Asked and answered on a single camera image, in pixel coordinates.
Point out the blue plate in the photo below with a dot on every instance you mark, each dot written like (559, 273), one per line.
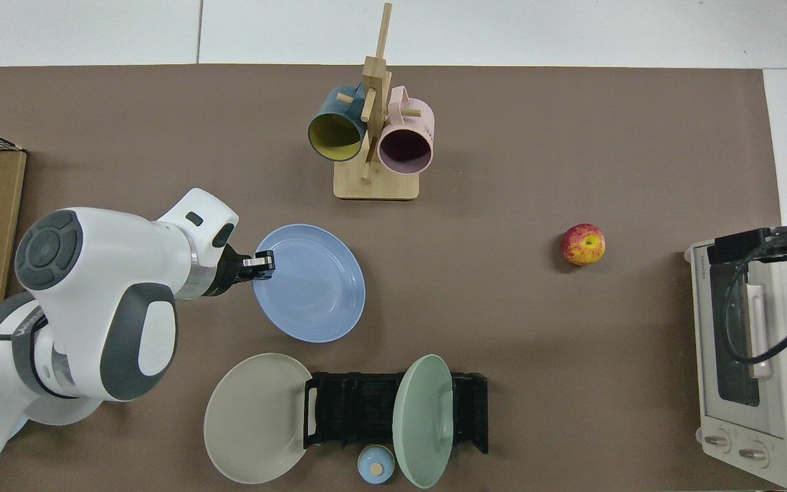
(315, 283)

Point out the red yellow apple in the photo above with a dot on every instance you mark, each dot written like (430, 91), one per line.
(583, 244)

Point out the beige plate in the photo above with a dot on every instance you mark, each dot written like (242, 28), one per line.
(257, 417)

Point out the black dish rack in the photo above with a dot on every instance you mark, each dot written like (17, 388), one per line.
(359, 410)

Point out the pale green plate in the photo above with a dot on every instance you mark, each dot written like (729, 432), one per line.
(424, 424)

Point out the wooden cup stand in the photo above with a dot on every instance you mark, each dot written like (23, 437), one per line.
(376, 186)

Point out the dark blue mug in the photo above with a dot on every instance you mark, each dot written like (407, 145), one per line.
(335, 133)

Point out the pink mug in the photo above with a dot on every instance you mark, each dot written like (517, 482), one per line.
(407, 147)

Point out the small blue round thing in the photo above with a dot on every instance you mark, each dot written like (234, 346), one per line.
(375, 466)

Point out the brown table cloth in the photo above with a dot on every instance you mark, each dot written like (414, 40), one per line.
(503, 137)

